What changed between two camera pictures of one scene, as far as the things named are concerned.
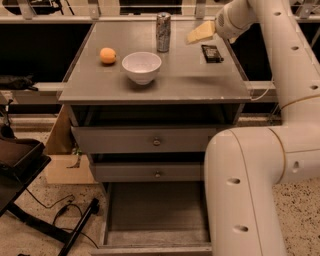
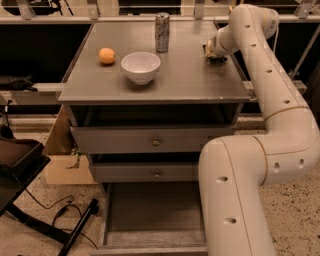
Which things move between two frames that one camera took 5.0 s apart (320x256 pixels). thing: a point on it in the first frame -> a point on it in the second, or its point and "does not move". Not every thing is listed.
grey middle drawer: x=149 y=172 does not move
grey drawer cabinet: x=142 y=102 does not move
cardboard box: x=62 y=165 does not move
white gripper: x=227 y=24 -> x=215 y=47
